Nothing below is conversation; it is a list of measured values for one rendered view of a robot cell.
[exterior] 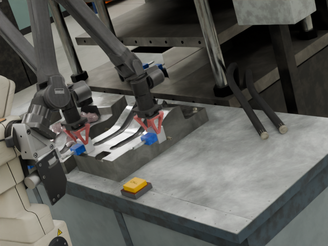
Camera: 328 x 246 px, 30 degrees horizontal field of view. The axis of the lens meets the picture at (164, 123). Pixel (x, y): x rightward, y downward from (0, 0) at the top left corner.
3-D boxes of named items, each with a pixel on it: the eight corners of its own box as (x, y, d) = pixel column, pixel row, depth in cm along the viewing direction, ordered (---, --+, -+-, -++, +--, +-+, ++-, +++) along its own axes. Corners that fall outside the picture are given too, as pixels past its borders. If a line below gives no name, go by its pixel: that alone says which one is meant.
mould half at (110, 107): (68, 174, 242) (58, 150, 238) (21, 173, 256) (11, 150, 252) (132, 116, 280) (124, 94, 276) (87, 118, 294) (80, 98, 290)
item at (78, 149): (67, 166, 226) (62, 153, 225) (60, 164, 230) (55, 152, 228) (94, 149, 234) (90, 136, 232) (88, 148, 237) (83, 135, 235)
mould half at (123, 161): (119, 182, 223) (108, 150, 218) (79, 171, 242) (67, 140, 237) (209, 120, 251) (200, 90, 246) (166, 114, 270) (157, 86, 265)
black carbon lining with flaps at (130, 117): (115, 155, 228) (108, 133, 225) (91, 149, 240) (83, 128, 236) (179, 113, 248) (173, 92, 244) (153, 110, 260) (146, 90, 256)
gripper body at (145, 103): (145, 107, 221) (139, 88, 218) (163, 109, 213) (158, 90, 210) (132, 114, 217) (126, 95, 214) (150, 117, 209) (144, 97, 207)
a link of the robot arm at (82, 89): (47, 86, 231) (51, 78, 223) (72, 73, 236) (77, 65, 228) (63, 113, 230) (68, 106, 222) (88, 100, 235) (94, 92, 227)
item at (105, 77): (231, 112, 271) (228, 100, 269) (69, 92, 367) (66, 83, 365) (333, 40, 318) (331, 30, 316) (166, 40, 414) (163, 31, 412)
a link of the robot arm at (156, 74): (116, 67, 212) (131, 61, 206) (139, 55, 220) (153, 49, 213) (132, 98, 214) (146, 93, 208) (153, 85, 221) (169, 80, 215)
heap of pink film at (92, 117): (73, 146, 251) (67, 130, 248) (41, 147, 260) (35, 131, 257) (107, 117, 270) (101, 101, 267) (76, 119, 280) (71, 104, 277)
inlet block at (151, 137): (139, 156, 211) (135, 142, 209) (131, 153, 215) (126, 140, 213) (166, 139, 219) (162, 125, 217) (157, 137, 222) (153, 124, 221)
